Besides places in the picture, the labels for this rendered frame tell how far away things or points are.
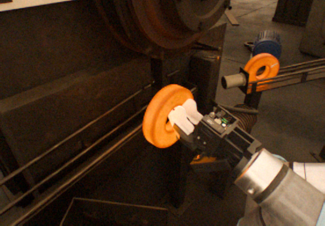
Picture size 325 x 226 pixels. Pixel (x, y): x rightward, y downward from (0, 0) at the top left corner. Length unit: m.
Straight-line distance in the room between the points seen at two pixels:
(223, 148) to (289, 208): 0.14
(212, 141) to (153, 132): 0.13
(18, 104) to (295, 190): 0.58
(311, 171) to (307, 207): 0.17
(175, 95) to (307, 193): 0.30
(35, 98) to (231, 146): 0.45
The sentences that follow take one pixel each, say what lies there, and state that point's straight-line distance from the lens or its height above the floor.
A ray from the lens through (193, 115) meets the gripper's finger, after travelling 0.54.
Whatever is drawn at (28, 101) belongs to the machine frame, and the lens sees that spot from 0.62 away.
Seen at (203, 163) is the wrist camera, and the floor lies 0.77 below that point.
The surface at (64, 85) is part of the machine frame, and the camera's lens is 0.65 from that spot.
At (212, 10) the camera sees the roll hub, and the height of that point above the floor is 1.02.
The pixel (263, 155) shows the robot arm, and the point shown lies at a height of 0.85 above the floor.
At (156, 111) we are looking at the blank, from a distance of 0.50.
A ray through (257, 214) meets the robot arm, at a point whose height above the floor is 0.72.
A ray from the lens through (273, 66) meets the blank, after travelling 1.14.
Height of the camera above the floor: 1.17
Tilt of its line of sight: 34 degrees down
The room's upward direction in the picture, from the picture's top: straight up
